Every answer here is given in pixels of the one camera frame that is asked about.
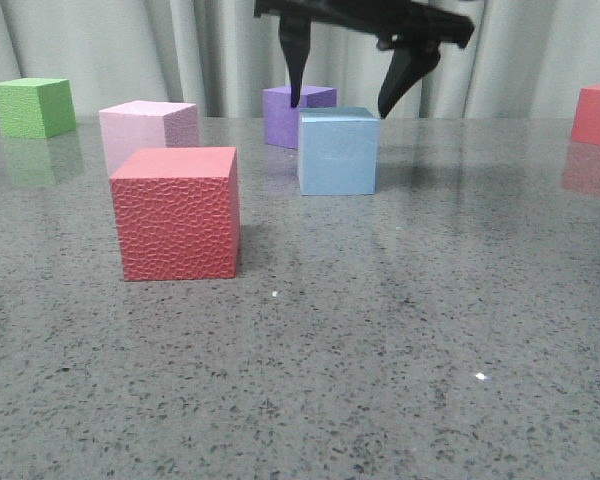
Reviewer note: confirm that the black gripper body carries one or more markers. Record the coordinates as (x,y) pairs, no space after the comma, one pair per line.
(396,24)

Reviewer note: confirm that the red foam cube far right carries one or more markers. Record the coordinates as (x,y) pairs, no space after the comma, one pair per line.
(586,123)

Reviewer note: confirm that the grey-green curtain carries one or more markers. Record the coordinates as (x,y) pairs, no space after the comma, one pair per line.
(525,59)

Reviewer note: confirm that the light blue foam cube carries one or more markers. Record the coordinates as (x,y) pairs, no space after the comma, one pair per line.
(337,151)

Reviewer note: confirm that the purple foam cube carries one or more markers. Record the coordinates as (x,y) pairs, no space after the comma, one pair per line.
(281,119)

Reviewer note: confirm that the pink foam cube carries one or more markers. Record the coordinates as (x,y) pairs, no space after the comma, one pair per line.
(138,124)

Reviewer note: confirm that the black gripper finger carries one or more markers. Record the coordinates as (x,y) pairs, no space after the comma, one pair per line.
(296,60)
(409,64)

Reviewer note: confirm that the large red foam cube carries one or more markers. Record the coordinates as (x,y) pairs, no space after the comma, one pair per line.
(177,213)

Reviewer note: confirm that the green foam cube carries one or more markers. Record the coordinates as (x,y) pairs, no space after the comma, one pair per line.
(36,108)

